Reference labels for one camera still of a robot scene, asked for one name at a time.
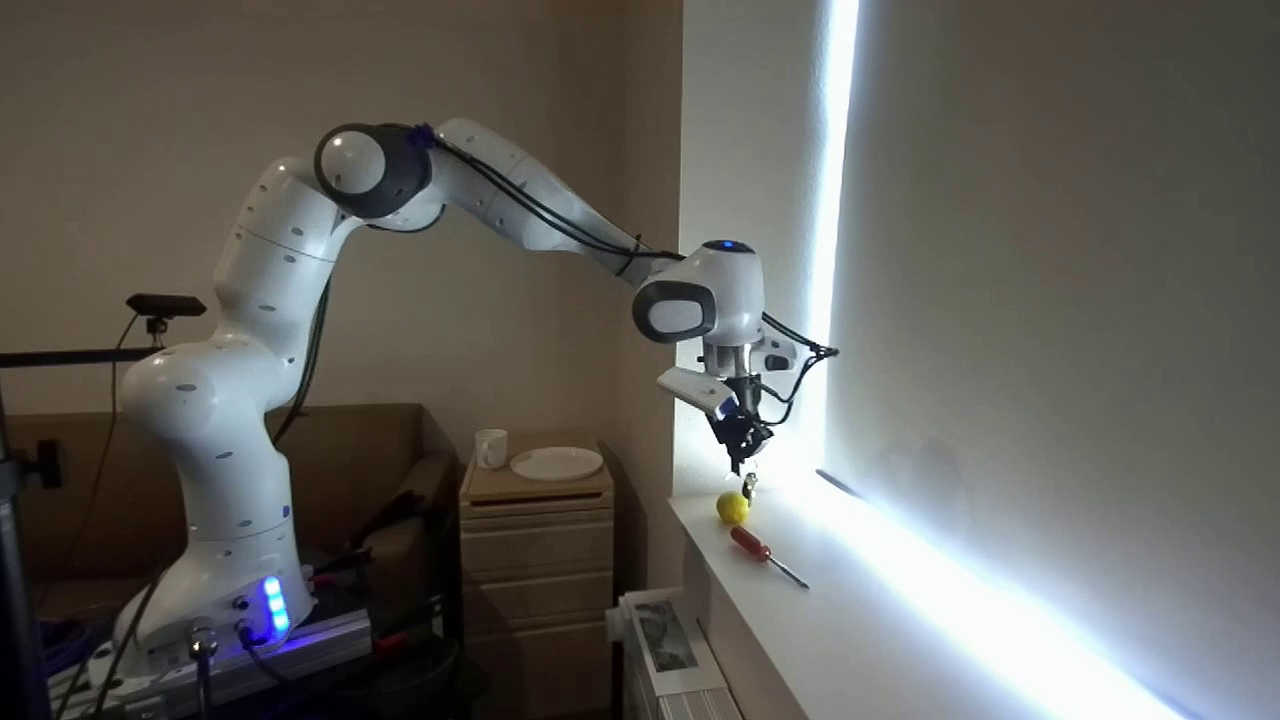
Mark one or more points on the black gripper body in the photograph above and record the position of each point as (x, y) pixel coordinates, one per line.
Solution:
(739, 423)

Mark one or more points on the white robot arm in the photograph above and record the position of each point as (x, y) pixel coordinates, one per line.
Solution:
(211, 403)

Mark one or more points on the light wood nightstand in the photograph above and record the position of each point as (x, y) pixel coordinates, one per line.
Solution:
(538, 587)

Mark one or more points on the yellow ball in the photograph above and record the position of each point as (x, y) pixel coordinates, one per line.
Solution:
(732, 508)

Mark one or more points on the red screwdriver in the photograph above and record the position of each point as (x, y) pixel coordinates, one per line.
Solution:
(763, 555)

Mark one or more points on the white round plate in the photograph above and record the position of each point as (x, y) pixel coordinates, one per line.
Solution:
(555, 465)

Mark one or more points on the white ceramic mug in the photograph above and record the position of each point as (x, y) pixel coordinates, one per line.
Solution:
(489, 451)

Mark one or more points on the tan leather armchair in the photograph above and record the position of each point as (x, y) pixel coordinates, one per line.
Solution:
(374, 485)

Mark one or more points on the window roller blind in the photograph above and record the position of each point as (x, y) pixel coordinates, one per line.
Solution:
(1061, 318)

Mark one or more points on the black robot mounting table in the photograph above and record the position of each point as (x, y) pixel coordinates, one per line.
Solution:
(327, 668)

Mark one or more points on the white wall radiator heater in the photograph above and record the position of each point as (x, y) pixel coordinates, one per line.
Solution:
(668, 668)

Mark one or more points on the black camera on stand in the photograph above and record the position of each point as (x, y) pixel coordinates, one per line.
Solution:
(156, 310)

